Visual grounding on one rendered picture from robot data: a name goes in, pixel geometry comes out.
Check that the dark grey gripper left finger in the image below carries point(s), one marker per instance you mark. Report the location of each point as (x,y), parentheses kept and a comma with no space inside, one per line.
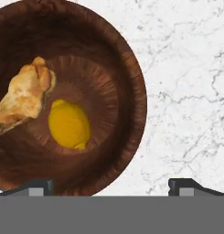
(40,186)

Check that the yellow lemon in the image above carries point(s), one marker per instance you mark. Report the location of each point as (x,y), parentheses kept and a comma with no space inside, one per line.
(69,124)

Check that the brown wooden bowl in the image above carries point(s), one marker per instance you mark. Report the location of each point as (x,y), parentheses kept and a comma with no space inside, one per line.
(110,76)

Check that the golden chicken drumstick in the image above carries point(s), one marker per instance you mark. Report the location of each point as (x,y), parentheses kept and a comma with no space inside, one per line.
(23,96)

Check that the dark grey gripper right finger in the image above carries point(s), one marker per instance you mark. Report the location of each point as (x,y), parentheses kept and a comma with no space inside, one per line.
(183,185)

